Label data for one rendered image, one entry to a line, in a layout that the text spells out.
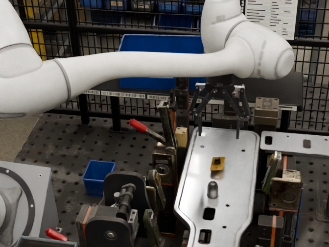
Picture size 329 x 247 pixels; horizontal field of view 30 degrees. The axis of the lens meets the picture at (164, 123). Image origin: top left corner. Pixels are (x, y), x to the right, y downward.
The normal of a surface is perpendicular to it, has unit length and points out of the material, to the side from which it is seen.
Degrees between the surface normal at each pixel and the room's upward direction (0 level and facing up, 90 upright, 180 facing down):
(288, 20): 90
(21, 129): 0
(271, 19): 90
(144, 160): 0
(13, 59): 41
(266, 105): 0
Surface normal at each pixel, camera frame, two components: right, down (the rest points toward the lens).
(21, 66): 0.43, -0.29
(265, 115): -0.18, 0.56
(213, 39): -0.76, 0.40
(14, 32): 0.66, -0.36
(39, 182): -0.19, -0.16
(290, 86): -0.03, -0.81
